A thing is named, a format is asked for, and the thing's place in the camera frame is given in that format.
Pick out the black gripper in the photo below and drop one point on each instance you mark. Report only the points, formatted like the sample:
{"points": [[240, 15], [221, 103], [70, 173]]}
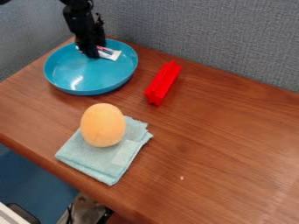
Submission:
{"points": [[86, 28]]}

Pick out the white toothpaste tube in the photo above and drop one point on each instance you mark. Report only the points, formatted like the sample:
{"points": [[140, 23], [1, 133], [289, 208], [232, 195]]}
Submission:
{"points": [[105, 53]]}

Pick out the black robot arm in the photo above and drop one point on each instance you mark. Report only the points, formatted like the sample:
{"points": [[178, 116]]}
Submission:
{"points": [[77, 4]]}

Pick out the blue plate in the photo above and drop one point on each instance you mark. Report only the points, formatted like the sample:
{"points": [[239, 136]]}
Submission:
{"points": [[78, 75]]}

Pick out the red plastic block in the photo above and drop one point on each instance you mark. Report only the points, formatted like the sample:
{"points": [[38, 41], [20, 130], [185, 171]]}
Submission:
{"points": [[161, 83]]}

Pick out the orange egg-shaped ball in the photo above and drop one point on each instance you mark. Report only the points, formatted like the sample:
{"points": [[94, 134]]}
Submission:
{"points": [[102, 125]]}

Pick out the light blue folded cloth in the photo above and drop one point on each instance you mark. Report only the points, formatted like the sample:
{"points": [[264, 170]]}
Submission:
{"points": [[105, 163]]}

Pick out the metal table leg bracket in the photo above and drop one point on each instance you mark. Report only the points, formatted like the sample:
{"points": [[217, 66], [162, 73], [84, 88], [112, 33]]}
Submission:
{"points": [[85, 211]]}

